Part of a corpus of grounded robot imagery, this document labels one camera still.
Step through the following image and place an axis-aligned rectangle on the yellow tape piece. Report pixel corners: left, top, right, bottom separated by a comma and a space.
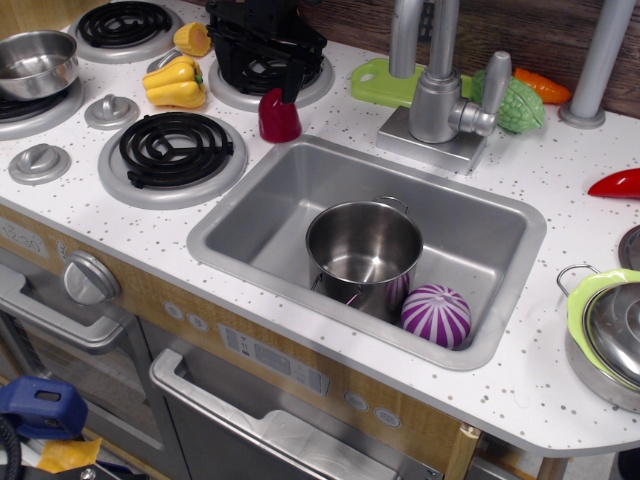
37, 437, 102, 474

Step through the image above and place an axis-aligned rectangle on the front black stove burner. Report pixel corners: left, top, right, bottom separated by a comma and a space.
98, 112, 248, 210

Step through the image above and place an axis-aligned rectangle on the steel pot with lid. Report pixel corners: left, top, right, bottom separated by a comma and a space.
556, 264, 640, 414

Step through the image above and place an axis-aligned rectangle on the grey dishwasher door handle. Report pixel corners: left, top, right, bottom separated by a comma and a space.
149, 349, 444, 479

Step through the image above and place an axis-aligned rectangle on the silver stove knob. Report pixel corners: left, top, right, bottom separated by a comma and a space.
8, 143, 71, 185
84, 94, 140, 130

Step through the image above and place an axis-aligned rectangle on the green plastic cutting board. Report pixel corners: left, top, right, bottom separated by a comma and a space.
349, 57, 476, 103

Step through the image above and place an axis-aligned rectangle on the light green plate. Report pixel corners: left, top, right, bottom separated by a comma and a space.
566, 268, 640, 391

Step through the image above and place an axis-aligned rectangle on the grey vertical post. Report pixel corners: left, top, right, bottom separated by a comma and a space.
558, 0, 636, 130

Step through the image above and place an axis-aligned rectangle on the steel pot in sink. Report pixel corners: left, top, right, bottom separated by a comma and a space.
305, 196, 423, 324

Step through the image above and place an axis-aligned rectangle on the silver toy faucet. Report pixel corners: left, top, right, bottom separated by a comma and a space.
376, 1, 512, 175

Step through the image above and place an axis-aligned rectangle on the purple striped toy onion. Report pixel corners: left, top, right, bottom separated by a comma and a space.
400, 284, 472, 349

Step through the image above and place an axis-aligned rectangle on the red toy chili pepper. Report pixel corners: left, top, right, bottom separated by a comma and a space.
588, 168, 640, 199

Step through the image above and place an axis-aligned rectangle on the yellow toy squash piece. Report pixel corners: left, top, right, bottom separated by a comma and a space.
173, 22, 212, 57

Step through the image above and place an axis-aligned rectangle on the small silver knob behind pepper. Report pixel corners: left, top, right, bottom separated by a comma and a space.
146, 49, 182, 73

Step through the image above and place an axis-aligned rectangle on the silver oven dial knob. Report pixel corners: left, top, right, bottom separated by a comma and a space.
61, 251, 121, 306

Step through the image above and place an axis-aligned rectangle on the grey round disc edge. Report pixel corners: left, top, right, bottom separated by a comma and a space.
618, 225, 640, 271

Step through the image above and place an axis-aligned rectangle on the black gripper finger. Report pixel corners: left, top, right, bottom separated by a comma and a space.
281, 75, 305, 103

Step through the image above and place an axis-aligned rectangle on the steel bowl on stove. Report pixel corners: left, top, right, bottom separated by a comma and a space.
1, 30, 79, 101

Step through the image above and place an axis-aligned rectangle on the grey oven door handle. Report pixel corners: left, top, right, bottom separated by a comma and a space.
1, 265, 132, 355

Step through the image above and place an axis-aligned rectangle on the yellow toy bell pepper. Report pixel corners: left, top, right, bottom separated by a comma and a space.
142, 56, 207, 108

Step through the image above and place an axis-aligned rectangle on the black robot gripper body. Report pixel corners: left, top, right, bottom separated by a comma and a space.
205, 1, 327, 83

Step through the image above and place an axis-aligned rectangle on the back left black burner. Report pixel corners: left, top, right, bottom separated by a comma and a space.
67, 1, 184, 64

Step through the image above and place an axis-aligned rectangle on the green toy bitter melon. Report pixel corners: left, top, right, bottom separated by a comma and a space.
470, 69, 547, 134

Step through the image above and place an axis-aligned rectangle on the lower silver stove knob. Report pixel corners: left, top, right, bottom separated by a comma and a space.
8, 143, 71, 185

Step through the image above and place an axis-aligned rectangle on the orange toy carrot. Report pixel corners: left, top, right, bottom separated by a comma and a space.
514, 68, 571, 105

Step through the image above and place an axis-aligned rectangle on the upper silver stove knob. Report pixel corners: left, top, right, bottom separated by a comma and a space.
84, 94, 140, 130

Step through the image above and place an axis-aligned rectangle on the left partly hidden burner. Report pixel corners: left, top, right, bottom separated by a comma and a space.
1, 80, 84, 140

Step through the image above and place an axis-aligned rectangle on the grey plastic sink basin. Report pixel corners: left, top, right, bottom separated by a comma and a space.
187, 135, 546, 370

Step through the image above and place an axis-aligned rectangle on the blue clamp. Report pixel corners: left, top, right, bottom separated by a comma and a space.
1, 376, 88, 440

